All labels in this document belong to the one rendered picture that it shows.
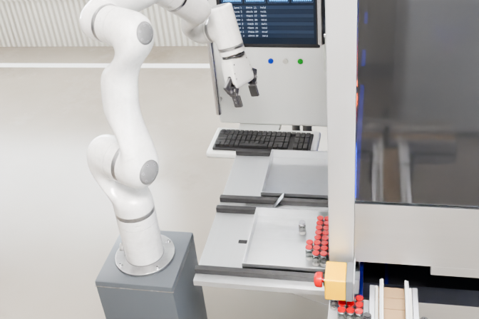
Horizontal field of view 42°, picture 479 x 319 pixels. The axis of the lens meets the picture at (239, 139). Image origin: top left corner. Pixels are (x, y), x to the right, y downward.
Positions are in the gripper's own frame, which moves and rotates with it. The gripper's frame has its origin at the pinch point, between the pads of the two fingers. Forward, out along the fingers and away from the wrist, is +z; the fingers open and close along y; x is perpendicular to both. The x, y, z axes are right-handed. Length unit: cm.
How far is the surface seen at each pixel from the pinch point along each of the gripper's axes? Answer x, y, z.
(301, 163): 0.3, -18.3, 33.2
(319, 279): 42, 40, 36
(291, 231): 15.7, 15.4, 40.0
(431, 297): 60, 19, 54
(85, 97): -272, -125, 36
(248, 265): 15, 37, 38
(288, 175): -0.2, -9.6, 33.6
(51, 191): -203, -31, 63
